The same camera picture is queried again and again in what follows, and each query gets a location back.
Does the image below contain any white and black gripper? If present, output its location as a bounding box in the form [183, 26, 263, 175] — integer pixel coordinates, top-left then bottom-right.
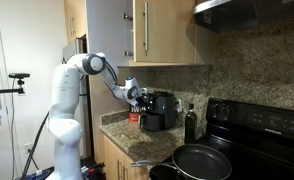
[134, 87, 155, 112]

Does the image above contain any black air fryer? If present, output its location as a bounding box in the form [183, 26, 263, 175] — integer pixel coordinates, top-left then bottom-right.
[139, 91, 181, 132]

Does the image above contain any red and black box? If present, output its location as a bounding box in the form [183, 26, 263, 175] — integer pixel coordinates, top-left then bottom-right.
[128, 104, 141, 124]

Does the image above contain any dark green oil bottle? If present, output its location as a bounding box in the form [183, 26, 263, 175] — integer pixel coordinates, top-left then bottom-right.
[183, 103, 198, 145]

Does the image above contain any wooden upper kitchen cabinet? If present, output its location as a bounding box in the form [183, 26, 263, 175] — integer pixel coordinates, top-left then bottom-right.
[63, 0, 217, 68]

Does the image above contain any wooden kitchen cabinet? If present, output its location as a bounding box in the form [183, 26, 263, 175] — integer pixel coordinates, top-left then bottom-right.
[63, 0, 217, 68]
[102, 134, 151, 180]

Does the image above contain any wooden lower kitchen cabinet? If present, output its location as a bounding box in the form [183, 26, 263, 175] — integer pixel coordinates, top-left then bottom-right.
[102, 134, 151, 180]

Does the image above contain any black cooking pot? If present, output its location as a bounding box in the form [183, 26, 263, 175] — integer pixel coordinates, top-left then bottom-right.
[149, 164, 181, 180]

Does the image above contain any black nonstick frying pan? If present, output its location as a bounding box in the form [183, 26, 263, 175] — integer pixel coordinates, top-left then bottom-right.
[130, 143, 233, 180]

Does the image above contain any black electric stove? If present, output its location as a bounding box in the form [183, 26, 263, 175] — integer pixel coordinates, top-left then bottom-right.
[195, 97, 294, 180]

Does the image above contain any black range hood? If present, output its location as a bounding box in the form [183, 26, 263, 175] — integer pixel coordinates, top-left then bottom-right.
[192, 0, 294, 34]

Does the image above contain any long metal upper cabinet handle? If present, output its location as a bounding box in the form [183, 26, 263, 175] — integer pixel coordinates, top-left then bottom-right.
[142, 1, 149, 52]

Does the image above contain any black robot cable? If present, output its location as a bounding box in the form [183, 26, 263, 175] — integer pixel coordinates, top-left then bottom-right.
[20, 110, 51, 180]

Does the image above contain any white wall outlet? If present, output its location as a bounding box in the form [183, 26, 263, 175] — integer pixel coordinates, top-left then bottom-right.
[23, 142, 33, 154]

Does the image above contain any black camera on stand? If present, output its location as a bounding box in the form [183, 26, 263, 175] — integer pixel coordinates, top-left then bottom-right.
[8, 72, 31, 87]

